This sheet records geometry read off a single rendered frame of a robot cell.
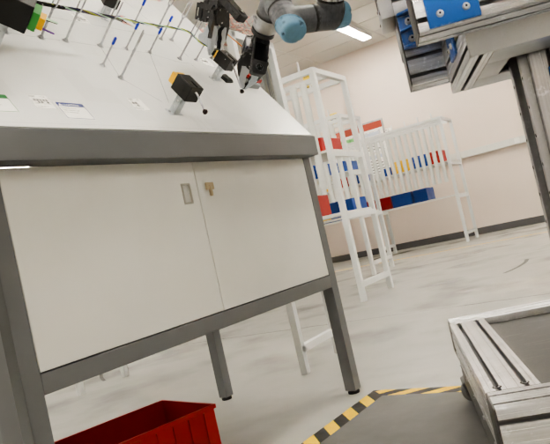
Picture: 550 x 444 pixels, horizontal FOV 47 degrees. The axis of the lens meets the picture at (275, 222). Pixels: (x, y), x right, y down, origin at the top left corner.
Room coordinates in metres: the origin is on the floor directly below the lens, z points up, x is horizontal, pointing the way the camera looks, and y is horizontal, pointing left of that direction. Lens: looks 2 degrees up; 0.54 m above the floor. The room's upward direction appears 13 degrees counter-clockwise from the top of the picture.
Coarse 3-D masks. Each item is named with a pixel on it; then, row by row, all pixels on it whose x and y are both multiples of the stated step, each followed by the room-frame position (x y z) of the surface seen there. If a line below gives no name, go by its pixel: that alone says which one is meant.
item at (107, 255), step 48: (48, 192) 1.26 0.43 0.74; (96, 192) 1.36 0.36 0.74; (144, 192) 1.48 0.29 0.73; (192, 192) 1.61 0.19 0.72; (48, 240) 1.25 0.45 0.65; (96, 240) 1.34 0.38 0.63; (144, 240) 1.45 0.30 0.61; (192, 240) 1.58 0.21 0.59; (48, 288) 1.23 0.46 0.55; (96, 288) 1.32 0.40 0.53; (144, 288) 1.42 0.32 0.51; (192, 288) 1.55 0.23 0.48; (48, 336) 1.21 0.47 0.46; (96, 336) 1.30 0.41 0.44; (144, 336) 1.40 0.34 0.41
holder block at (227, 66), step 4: (220, 52) 1.94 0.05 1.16; (224, 52) 1.95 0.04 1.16; (216, 56) 1.96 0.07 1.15; (220, 56) 1.95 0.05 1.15; (224, 56) 1.94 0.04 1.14; (228, 56) 1.94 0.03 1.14; (232, 56) 1.96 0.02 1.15; (216, 60) 1.96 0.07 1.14; (220, 60) 1.95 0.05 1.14; (224, 60) 1.94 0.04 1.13; (228, 60) 1.94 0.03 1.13; (232, 60) 1.94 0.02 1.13; (236, 60) 1.96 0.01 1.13; (220, 64) 1.95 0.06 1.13; (224, 64) 1.95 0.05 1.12; (228, 64) 1.94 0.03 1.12; (224, 68) 1.95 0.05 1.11; (228, 68) 1.96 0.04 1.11; (232, 68) 1.97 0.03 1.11
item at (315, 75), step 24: (312, 72) 4.47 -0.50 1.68; (288, 96) 5.21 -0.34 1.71; (360, 144) 4.97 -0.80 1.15; (336, 168) 4.48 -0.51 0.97; (360, 168) 4.96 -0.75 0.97; (336, 192) 4.49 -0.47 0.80; (336, 216) 4.72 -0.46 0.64; (360, 216) 4.76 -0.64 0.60; (384, 264) 4.95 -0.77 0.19; (360, 288) 4.48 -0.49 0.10
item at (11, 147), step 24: (0, 144) 1.15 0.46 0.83; (24, 144) 1.19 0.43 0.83; (48, 144) 1.24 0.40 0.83; (72, 144) 1.28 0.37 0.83; (96, 144) 1.33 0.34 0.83; (120, 144) 1.39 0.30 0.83; (144, 144) 1.45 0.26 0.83; (168, 144) 1.51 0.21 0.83; (192, 144) 1.58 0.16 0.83; (216, 144) 1.66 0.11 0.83; (240, 144) 1.75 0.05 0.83; (264, 144) 1.85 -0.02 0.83; (288, 144) 1.95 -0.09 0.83; (312, 144) 2.07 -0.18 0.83
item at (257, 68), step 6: (258, 42) 1.82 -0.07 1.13; (264, 42) 1.83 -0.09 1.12; (252, 48) 1.83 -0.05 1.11; (258, 48) 1.82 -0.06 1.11; (264, 48) 1.82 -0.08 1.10; (252, 54) 1.82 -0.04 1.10; (258, 54) 1.82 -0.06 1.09; (264, 54) 1.82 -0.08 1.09; (252, 60) 1.81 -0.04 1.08; (258, 60) 1.81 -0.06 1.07; (264, 60) 1.82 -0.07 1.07; (252, 66) 1.80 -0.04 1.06; (258, 66) 1.81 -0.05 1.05; (264, 66) 1.82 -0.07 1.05; (252, 72) 1.81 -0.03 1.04; (258, 72) 1.81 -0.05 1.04; (264, 72) 1.82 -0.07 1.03
